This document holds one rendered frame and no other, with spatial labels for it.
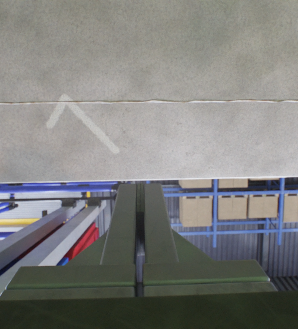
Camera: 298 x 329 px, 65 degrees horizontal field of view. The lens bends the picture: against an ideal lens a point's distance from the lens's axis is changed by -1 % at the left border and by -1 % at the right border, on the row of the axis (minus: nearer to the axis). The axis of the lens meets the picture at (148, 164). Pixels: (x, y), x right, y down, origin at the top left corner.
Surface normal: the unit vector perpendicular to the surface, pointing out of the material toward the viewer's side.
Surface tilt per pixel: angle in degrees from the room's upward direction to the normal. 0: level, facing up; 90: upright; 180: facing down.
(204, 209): 90
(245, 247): 90
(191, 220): 90
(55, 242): 174
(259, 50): 80
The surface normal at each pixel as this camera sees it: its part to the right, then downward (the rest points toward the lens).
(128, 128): 0.03, 0.28
